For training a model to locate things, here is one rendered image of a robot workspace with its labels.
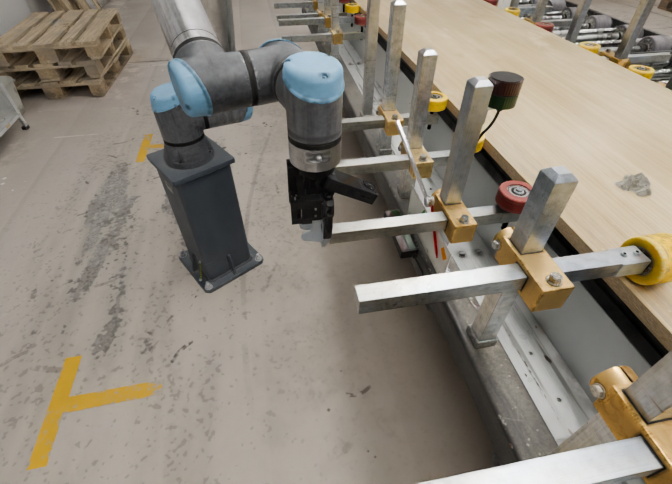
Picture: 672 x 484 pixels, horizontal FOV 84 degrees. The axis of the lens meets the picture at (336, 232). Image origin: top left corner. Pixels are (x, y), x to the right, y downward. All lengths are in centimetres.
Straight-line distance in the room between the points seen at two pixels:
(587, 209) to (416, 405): 93
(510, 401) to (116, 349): 149
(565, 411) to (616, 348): 17
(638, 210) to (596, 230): 13
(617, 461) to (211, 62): 72
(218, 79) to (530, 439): 78
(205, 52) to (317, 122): 22
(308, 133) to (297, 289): 125
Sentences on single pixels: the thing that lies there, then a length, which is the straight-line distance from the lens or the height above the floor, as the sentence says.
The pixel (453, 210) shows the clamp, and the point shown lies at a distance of 85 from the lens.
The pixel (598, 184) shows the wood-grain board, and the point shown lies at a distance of 102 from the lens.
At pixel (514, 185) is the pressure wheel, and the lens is 91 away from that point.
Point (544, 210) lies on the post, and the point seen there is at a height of 106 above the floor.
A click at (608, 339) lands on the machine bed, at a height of 76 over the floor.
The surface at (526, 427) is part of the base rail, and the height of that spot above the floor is 70.
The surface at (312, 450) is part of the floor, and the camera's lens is 145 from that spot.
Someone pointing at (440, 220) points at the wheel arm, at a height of 86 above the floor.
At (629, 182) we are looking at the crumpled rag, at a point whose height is 92.
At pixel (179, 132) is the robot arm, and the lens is 149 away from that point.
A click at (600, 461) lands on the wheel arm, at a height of 96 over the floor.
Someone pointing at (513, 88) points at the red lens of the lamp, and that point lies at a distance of 76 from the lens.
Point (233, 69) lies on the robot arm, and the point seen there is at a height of 117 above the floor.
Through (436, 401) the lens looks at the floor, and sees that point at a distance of 155.
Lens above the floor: 139
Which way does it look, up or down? 43 degrees down
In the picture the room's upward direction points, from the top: straight up
